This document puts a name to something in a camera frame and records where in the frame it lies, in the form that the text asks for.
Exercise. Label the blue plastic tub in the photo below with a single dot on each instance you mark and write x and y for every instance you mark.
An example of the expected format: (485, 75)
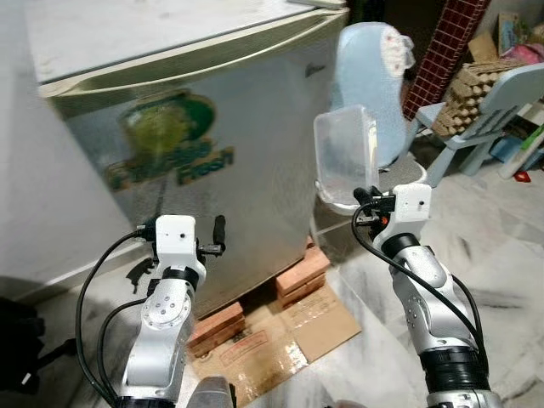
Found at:
(506, 149)

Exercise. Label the brown egg tray stack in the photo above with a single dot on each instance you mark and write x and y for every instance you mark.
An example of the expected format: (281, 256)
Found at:
(467, 93)

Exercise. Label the silver mini fridge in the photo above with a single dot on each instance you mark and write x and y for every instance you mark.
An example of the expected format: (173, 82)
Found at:
(255, 170)

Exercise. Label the clear plastic container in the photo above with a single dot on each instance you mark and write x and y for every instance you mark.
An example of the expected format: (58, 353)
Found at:
(344, 153)

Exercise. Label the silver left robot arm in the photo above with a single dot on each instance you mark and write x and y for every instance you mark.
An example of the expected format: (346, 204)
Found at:
(161, 331)

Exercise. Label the small red item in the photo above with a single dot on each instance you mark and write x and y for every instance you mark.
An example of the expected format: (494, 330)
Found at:
(521, 176)

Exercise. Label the light blue plastic chair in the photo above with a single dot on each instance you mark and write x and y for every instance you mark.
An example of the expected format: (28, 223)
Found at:
(510, 85)

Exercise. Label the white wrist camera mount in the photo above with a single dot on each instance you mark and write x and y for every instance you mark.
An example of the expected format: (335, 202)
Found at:
(176, 238)
(414, 208)

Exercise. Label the grey robot left leg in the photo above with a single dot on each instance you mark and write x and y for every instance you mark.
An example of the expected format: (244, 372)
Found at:
(212, 395)

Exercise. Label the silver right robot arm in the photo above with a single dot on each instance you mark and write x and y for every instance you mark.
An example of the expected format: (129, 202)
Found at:
(425, 289)

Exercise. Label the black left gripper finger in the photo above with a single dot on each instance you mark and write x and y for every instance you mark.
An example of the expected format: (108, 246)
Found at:
(220, 229)
(143, 267)

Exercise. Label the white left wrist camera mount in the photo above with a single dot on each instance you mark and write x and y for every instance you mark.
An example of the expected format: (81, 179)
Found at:
(176, 238)

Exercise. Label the pink plastic item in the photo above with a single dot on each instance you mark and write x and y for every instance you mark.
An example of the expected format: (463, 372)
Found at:
(527, 53)

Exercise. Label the flattened brown cardboard sheet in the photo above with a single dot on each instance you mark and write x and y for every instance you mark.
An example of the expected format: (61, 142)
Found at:
(314, 327)

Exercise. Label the brown cardboard box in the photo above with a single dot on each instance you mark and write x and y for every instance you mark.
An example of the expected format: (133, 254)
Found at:
(484, 49)

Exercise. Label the teal printed box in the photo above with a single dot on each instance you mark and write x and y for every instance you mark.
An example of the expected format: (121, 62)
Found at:
(514, 30)

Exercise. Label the red clay brick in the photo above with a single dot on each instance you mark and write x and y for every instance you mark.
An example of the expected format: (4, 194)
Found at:
(219, 344)
(217, 319)
(302, 265)
(306, 293)

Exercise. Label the black bag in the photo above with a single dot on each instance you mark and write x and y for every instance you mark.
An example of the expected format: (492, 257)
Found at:
(17, 348)

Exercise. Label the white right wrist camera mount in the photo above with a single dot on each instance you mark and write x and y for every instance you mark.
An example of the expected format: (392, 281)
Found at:
(414, 208)

